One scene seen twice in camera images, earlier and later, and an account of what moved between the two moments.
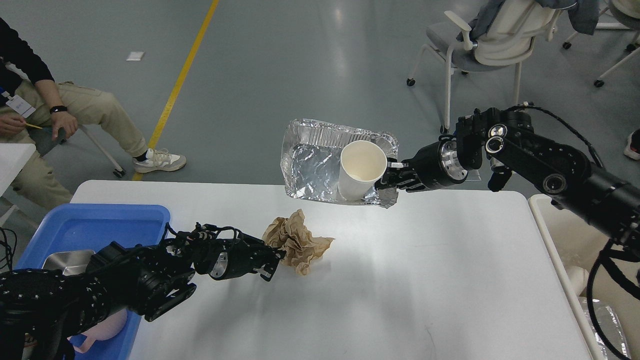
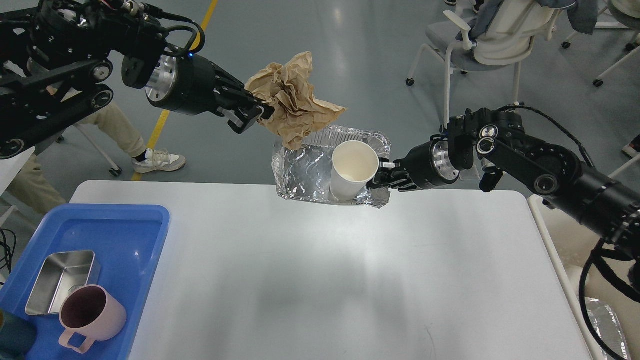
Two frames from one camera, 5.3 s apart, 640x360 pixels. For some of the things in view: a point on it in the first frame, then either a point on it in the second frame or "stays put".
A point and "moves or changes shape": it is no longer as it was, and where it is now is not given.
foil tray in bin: [609, 326] stays put
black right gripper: [435, 166] stays put
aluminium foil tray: [327, 163] moves or changes shape
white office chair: [508, 39] stays put
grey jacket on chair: [583, 15] stays put
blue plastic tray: [72, 227] stays put
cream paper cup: [362, 163] moves or changes shape
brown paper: [291, 236] → [295, 111]
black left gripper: [231, 257] → [191, 84]
